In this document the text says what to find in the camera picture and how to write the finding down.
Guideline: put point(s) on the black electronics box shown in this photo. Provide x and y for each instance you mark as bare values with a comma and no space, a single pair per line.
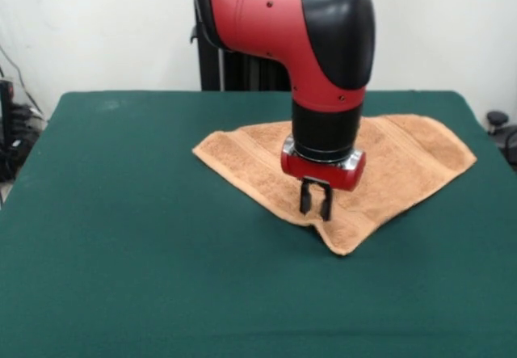
7,111

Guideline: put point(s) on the orange terry towel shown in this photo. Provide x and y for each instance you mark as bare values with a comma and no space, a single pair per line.
250,160

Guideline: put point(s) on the dark green tablecloth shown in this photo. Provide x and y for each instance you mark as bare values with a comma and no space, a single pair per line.
121,212

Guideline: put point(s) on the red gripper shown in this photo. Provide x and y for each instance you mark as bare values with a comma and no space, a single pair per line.
323,174

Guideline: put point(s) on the black office chair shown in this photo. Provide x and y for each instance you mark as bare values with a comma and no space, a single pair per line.
503,131

